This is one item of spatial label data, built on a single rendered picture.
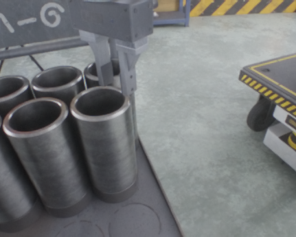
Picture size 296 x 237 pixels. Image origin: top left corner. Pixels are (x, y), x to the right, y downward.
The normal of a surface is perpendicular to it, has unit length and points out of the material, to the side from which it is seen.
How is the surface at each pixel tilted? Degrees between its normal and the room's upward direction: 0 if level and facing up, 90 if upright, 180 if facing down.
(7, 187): 90
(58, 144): 90
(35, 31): 82
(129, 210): 0
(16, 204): 90
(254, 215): 0
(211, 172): 0
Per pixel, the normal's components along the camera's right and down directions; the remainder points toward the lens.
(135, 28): 0.80, 0.36
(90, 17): -0.61, 0.50
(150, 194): -0.04, -0.78
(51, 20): 0.31, 0.47
